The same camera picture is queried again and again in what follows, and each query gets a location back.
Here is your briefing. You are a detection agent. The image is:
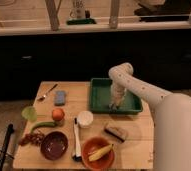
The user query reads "light blue towel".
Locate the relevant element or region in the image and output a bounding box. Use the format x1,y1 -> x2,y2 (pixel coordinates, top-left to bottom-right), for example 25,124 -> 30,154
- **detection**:
109,103 -> 119,110

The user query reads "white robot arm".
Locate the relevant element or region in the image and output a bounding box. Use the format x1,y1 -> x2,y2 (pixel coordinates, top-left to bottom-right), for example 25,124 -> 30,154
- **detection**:
108,63 -> 191,171

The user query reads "green plastic tray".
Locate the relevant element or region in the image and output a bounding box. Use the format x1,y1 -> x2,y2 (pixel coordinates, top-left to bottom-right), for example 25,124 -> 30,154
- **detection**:
89,78 -> 143,115

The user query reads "white cup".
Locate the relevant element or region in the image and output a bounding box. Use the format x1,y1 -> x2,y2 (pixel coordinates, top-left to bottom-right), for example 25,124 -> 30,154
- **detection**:
77,111 -> 94,128

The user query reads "blue sponge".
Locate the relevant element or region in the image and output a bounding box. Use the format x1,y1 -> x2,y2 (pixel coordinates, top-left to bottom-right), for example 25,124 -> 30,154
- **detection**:
54,91 -> 66,106

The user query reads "orange fruit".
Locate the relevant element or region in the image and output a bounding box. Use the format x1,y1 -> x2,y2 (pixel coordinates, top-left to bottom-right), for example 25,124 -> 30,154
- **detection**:
52,108 -> 65,121

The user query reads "wooden block eraser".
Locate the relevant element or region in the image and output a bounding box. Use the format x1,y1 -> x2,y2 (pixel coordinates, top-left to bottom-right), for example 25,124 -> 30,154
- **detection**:
104,124 -> 128,142

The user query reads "metal spoon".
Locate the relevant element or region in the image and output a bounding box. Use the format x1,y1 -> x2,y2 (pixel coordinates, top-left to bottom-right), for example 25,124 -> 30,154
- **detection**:
37,84 -> 58,102

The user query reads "orange bowl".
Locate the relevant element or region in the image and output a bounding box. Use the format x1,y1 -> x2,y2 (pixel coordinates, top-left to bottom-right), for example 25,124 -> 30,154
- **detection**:
81,137 -> 114,171

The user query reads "green book on shelf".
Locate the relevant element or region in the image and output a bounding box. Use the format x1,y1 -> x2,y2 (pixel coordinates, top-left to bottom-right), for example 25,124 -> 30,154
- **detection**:
66,18 -> 97,25

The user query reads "green chili pepper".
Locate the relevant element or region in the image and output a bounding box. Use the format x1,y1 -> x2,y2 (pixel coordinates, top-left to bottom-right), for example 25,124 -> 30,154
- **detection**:
30,122 -> 57,133

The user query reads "yellow corn cob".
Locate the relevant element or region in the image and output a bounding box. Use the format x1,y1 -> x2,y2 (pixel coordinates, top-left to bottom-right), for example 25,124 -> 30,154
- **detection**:
88,144 -> 113,162

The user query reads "green plastic cup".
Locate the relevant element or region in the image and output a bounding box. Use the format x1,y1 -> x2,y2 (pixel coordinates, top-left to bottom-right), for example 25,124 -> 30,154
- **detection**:
21,106 -> 37,122

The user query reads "dark purple bowl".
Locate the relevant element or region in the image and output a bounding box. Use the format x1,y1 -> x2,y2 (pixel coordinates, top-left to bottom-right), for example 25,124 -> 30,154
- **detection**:
40,131 -> 68,161

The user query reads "white mug on shelf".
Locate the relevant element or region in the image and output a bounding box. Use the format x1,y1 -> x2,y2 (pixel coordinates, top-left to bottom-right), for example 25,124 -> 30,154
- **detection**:
70,0 -> 85,19

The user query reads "red dried chili bunch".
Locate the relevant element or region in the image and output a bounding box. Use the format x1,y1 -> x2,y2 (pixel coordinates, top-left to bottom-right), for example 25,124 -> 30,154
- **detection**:
19,133 -> 45,146

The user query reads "black pole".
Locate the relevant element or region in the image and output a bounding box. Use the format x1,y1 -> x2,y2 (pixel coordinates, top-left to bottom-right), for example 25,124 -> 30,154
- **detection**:
0,124 -> 14,171

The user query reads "white handled brush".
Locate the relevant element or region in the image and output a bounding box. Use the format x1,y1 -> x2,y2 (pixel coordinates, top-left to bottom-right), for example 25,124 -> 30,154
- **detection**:
73,119 -> 82,161

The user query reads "wooden shelf rail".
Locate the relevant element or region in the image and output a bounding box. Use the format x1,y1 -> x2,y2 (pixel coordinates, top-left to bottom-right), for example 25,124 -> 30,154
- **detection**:
0,0 -> 191,35

